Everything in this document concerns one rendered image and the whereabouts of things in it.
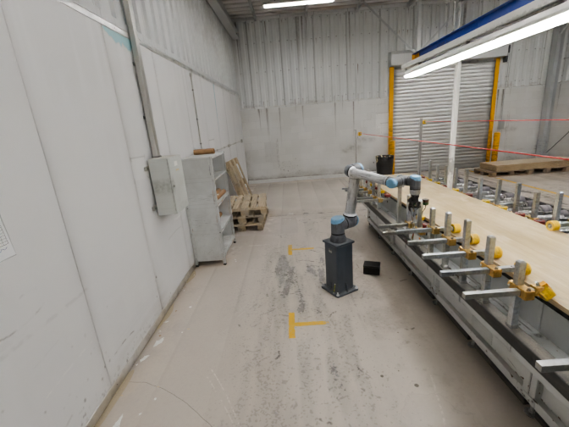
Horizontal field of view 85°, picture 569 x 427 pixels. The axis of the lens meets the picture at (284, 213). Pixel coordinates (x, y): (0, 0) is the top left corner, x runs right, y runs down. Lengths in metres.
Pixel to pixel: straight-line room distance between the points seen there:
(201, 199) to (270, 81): 6.78
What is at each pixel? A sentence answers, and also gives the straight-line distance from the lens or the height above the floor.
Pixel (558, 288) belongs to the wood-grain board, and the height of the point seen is 0.90.
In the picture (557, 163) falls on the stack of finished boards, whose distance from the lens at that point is 11.58.
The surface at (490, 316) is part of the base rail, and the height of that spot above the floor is 0.69.
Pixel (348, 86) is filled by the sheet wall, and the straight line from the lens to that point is 10.69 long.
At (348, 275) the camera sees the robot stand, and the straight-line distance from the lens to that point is 3.63.
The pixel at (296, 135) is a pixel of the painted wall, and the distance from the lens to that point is 10.47.
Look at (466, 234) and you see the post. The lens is 2.45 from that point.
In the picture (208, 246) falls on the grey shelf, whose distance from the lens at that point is 4.56.
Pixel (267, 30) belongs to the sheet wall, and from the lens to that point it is 10.82.
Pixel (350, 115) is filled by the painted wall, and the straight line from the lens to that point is 10.65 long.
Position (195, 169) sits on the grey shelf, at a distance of 4.31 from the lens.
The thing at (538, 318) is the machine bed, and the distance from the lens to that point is 2.41.
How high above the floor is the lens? 1.90
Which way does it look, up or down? 16 degrees down
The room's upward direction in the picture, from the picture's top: 5 degrees counter-clockwise
